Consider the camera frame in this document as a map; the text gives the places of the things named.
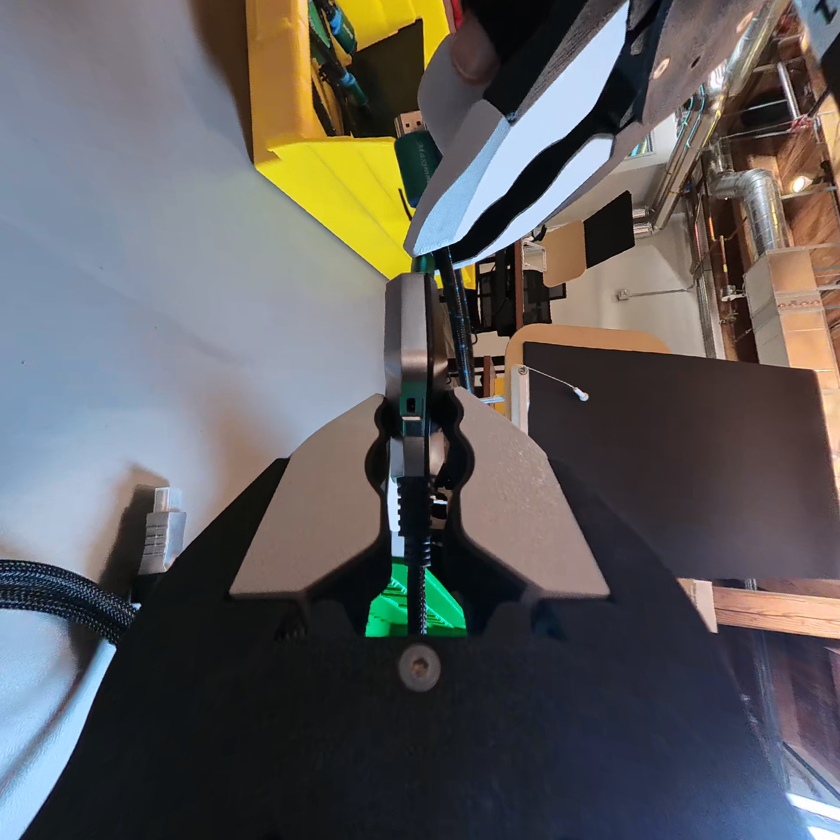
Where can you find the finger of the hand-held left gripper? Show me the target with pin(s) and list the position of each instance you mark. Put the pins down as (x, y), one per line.
(564, 85)
(577, 170)

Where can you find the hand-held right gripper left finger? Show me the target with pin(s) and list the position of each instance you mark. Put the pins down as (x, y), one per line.
(308, 518)

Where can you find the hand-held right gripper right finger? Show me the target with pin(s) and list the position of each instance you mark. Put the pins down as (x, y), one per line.
(525, 518)

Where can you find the green plastic bin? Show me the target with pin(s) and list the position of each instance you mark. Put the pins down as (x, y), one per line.
(394, 610)

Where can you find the silver hdmi switch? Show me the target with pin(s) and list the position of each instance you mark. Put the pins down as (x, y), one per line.
(410, 328)

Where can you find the yellow plastic bin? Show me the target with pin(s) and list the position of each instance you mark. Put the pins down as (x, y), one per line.
(328, 170)

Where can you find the person's left hand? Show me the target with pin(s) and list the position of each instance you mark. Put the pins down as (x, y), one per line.
(476, 52)

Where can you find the white board stand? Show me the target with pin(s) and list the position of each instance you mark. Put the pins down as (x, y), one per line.
(520, 400)

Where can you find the wooden desk with black legs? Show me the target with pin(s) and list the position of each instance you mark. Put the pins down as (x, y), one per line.
(518, 289)

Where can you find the black bin divider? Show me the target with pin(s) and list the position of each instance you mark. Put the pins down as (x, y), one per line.
(394, 72)

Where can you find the silver ventilation duct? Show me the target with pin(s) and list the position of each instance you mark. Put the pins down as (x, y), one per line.
(754, 203)

